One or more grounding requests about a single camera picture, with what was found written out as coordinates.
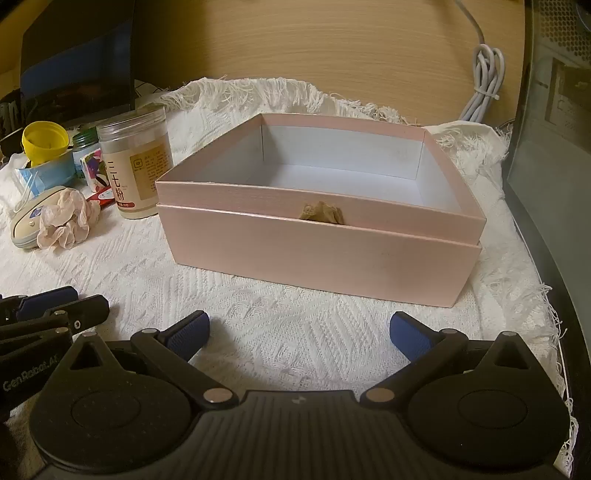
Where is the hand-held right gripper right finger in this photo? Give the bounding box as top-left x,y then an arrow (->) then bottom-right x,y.
360,311 -> 539,407

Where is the black computer case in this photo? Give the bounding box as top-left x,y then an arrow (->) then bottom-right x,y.
501,0 -> 591,333

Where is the white coiled cable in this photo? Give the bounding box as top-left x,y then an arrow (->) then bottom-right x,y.
455,0 -> 507,123

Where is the white fringed blanket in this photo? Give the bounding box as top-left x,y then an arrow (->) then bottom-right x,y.
0,76 -> 580,476

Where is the pink scrunchie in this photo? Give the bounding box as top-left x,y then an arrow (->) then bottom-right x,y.
37,188 -> 102,253

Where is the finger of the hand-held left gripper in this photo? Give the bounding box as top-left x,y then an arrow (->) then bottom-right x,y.
0,294 -> 110,341
0,285 -> 78,324

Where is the pink cardboard box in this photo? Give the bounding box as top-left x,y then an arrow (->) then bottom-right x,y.
154,113 -> 488,309

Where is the yellow plastic cap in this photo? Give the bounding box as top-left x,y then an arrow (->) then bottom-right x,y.
22,121 -> 70,169

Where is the brown ribbon tab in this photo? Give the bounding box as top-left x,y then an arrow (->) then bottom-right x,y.
298,200 -> 345,226

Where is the colourful printed clear pouch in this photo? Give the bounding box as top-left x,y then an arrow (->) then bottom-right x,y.
78,152 -> 114,191

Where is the green-lidded glass jar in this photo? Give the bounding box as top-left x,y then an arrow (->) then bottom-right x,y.
71,129 -> 103,182

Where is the clear plastic powder jar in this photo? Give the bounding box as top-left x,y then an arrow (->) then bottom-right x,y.
97,105 -> 174,221

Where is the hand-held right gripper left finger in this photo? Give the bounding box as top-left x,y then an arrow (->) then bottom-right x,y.
62,310 -> 238,407

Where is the blue and white tissue packet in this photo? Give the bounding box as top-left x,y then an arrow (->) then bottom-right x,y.
14,157 -> 77,195

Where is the grey glasses case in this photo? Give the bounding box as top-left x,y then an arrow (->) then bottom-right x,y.
10,185 -> 70,250

